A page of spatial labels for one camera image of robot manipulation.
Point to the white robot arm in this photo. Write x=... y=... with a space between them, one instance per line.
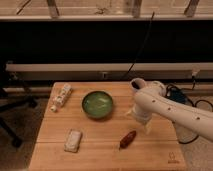
x=150 y=98

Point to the green bowl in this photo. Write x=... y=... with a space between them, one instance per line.
x=97 y=104

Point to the white sponge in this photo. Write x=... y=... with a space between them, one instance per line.
x=73 y=141

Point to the white paper cup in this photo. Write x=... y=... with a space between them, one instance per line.
x=137 y=84

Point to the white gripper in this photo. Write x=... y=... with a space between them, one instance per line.
x=141 y=116

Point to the blue power adapter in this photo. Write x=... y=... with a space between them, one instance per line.
x=177 y=96

